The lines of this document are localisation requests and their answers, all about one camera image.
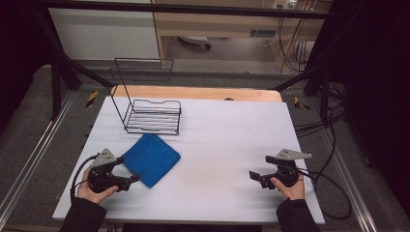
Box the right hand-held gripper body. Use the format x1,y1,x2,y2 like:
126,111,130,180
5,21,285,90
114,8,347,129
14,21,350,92
265,148,313,189

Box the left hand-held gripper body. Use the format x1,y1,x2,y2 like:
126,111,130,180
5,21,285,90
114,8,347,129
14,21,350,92
87,148,133,194

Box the blue towel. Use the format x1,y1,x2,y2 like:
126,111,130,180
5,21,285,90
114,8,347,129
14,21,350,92
121,132,182,189

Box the black wire rack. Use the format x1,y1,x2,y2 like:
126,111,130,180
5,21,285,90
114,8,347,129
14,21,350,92
108,57,183,136

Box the person's left hand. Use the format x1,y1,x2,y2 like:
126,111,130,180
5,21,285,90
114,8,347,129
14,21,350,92
75,165,120,205

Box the person's right hand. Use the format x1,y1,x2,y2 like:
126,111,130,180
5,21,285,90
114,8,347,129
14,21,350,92
270,175,307,202

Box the black metal stand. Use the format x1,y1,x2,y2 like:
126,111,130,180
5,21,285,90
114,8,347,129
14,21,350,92
32,6,116,121
273,0,368,128

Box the white cabinet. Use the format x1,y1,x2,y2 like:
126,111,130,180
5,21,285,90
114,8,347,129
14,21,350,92
47,7,161,61

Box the white chair base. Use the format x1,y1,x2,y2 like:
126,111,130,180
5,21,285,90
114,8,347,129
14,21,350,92
177,35,213,50

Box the wooden desk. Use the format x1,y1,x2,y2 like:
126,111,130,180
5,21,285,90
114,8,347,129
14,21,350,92
151,0,334,72

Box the white power strip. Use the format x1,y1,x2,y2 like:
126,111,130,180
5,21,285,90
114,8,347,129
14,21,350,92
272,0,298,11

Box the left hand-held gripper cable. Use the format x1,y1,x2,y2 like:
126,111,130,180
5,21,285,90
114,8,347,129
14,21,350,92
70,153,100,203

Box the hand-held gripper cable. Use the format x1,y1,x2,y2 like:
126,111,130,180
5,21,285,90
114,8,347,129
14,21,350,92
297,167,353,221
70,153,100,203

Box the black floor cables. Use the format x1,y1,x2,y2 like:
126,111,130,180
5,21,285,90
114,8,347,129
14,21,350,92
293,81,347,138

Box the aluminium rail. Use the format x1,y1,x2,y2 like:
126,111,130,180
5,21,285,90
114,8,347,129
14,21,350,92
317,128,379,232
0,91,77,224

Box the right hand-held gripper cable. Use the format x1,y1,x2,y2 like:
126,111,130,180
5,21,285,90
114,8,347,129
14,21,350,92
297,167,353,221

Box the hanging black cables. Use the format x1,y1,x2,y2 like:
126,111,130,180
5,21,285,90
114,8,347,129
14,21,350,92
278,16,316,73

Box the black metal frame bar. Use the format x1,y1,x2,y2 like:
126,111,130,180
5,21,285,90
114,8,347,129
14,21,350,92
40,0,331,20

